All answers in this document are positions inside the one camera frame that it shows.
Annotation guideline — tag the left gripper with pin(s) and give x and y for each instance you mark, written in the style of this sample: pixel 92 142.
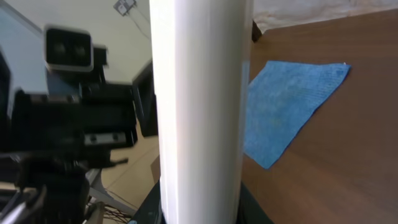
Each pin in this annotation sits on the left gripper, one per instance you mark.
pixel 93 115

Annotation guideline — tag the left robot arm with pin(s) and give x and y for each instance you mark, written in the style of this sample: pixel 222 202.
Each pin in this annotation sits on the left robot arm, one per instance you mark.
pixel 199 109

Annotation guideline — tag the blue cloth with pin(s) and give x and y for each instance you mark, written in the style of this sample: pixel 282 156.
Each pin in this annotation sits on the blue cloth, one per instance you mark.
pixel 280 105

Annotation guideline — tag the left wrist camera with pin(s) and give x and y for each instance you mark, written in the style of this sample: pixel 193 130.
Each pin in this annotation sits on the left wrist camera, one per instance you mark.
pixel 69 49

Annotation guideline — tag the white wall socket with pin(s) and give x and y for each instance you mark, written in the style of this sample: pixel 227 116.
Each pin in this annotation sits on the white wall socket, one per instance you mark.
pixel 124 6

